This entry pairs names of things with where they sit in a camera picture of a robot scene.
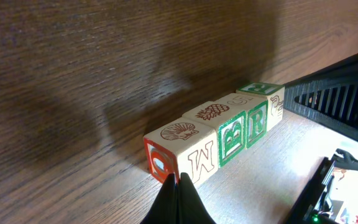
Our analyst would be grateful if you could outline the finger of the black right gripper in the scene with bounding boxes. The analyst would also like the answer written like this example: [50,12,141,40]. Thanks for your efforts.
[284,53,358,142]

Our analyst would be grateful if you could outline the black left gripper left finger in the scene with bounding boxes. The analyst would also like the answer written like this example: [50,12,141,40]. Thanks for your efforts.
[141,174,178,224]

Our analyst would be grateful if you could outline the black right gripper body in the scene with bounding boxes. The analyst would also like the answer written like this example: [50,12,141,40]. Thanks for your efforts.
[283,149,358,224]

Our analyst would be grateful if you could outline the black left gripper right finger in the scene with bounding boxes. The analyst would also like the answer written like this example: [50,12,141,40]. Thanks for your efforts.
[178,172,216,224]

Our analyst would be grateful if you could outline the wooden letter M block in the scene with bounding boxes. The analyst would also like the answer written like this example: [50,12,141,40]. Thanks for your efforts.
[144,118,219,186]

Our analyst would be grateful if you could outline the red sided wooden block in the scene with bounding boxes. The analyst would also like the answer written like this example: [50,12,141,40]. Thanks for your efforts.
[236,82,285,131]

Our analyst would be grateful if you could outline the green letter R block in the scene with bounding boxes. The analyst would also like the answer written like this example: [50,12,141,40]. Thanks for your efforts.
[216,93,268,149]

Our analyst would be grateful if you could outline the green letter B block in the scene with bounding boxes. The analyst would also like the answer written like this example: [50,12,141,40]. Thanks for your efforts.
[182,101,247,167]

